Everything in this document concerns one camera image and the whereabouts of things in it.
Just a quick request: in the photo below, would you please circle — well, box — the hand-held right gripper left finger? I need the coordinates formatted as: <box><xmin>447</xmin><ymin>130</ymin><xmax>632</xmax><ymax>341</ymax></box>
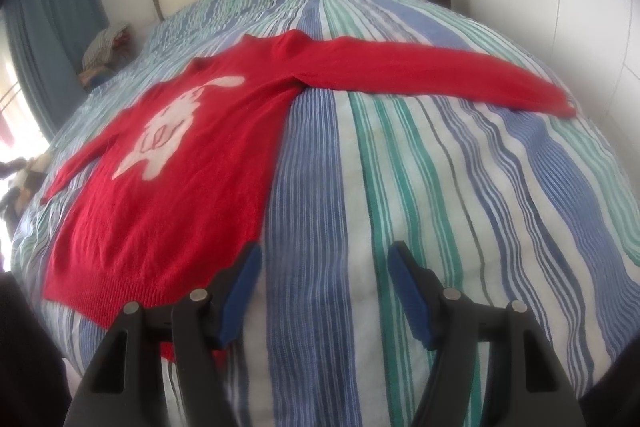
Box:
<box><xmin>64</xmin><ymin>241</ymin><xmax>263</xmax><ymax>427</ymax></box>

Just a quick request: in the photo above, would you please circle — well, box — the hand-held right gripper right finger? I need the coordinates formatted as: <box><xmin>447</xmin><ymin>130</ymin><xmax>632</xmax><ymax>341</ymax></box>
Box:
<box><xmin>387</xmin><ymin>241</ymin><xmax>586</xmax><ymax>427</ymax></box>

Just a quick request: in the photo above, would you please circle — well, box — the red sweater with white print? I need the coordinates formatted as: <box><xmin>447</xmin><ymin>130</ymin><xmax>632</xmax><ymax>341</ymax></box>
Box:
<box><xmin>42</xmin><ymin>31</ymin><xmax>578</xmax><ymax>363</ymax></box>

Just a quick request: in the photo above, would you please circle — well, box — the pile of clothes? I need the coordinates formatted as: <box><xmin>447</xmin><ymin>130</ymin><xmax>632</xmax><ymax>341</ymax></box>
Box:
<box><xmin>80</xmin><ymin>23</ymin><xmax>132</xmax><ymax>82</ymax></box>

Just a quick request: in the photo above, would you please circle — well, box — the bed with striped cover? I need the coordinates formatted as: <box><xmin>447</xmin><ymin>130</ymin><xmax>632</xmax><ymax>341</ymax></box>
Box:
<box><xmin>10</xmin><ymin>0</ymin><xmax>640</xmax><ymax>427</ymax></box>

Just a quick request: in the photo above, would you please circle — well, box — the window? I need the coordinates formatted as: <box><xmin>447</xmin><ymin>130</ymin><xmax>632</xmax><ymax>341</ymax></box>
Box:
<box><xmin>0</xmin><ymin>22</ymin><xmax>41</xmax><ymax>158</ymax></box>

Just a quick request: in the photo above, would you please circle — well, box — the blue curtain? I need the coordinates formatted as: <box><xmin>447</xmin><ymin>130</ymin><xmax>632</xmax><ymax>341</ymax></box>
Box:
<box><xmin>0</xmin><ymin>0</ymin><xmax>111</xmax><ymax>138</ymax></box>

